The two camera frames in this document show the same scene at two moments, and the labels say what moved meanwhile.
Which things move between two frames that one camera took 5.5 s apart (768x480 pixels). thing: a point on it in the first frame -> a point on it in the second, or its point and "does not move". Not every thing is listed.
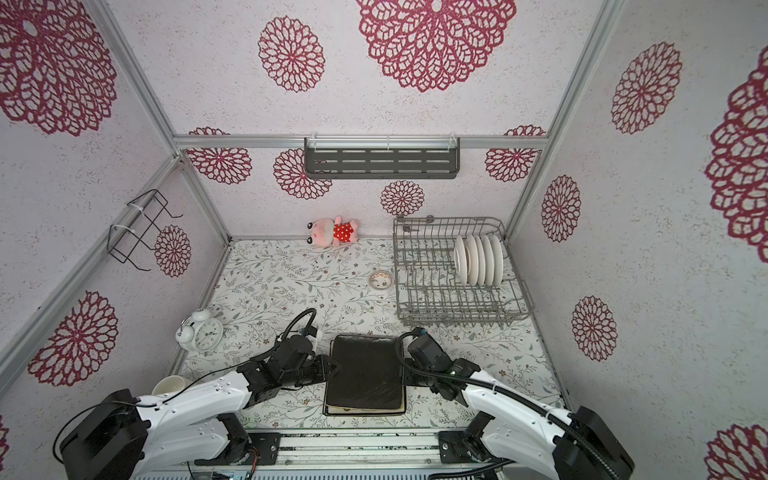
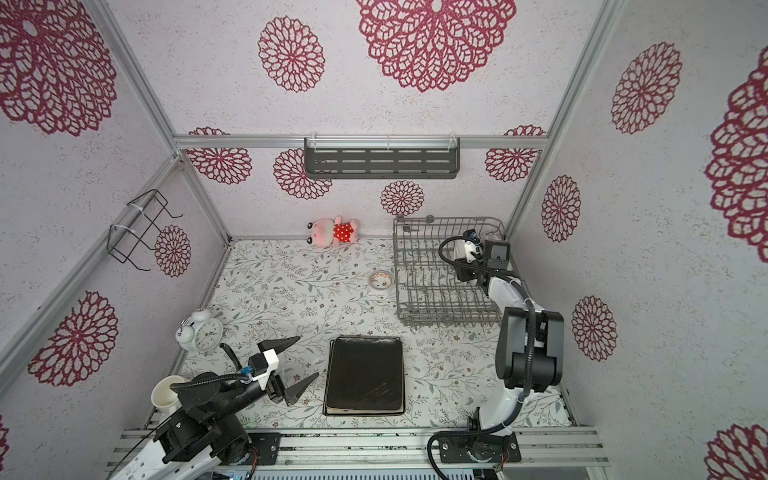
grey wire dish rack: [457, 271] does not move
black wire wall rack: [144, 212] does not move
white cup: [169, 384] does not move
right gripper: [407, 365] -> [463, 268]
